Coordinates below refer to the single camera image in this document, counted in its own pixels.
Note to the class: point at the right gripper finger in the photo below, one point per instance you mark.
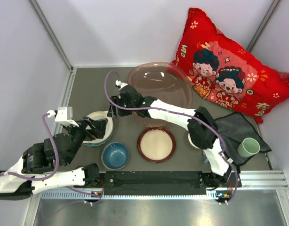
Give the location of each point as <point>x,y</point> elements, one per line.
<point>112,112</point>
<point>115,99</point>

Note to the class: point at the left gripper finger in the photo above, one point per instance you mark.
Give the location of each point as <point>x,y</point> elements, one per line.
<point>92,123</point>
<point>99,132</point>

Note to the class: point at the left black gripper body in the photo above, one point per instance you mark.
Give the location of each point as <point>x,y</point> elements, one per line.
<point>79,135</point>

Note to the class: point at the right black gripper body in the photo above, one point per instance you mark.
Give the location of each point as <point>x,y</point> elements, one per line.
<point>124,113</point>

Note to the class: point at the teal scalloped ceramic plate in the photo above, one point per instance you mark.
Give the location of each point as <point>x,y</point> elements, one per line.
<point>98,142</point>

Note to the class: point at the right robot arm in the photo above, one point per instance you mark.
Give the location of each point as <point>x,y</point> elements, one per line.
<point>200,125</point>

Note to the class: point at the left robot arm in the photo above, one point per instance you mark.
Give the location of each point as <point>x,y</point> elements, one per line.
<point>37,169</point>

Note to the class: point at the dark blue ceramic bowl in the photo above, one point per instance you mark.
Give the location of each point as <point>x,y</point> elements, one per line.
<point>115,156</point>

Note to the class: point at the red rimmed white plate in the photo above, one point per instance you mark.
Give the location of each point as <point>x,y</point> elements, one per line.
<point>156,144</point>

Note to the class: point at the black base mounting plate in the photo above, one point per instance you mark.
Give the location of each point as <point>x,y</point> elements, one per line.
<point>158,182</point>

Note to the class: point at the red cartoon print pillow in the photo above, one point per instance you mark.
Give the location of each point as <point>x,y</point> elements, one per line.
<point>223,72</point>

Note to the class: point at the blue speckled ceramic cup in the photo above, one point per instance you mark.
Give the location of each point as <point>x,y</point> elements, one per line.
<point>205,159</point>

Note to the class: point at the dark grey cloth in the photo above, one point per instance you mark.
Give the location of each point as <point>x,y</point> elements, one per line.
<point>234,128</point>

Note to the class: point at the pale green cup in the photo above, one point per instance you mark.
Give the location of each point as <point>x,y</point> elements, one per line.
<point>248,147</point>

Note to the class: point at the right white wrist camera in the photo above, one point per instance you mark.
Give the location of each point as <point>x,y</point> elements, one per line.
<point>119,85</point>

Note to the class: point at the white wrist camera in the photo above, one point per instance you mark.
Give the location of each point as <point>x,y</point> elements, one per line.
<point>63,116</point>
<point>119,85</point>

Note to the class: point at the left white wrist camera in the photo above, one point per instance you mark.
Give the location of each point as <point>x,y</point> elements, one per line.
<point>63,116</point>

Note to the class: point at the left aluminium corner post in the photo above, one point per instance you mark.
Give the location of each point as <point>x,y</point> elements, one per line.
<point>49,31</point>

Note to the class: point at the aluminium corner post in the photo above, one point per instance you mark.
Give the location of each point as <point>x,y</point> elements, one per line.
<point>263,24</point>
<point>49,31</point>

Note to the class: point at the aluminium front frame rail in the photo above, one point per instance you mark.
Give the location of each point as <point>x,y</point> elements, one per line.
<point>255,180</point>

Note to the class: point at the right aluminium corner post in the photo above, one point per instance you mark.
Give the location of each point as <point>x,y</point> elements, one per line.
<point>263,24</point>

